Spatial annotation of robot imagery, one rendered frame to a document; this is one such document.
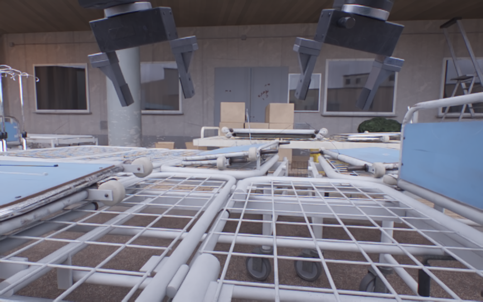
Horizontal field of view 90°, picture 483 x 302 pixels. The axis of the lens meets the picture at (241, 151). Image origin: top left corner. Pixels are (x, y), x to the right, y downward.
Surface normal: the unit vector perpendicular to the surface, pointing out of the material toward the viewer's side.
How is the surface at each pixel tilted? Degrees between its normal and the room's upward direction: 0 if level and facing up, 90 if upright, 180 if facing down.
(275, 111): 90
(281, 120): 90
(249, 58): 90
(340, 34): 113
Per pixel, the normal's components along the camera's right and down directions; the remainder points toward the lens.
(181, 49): -0.11, 0.48
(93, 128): -0.11, 0.09
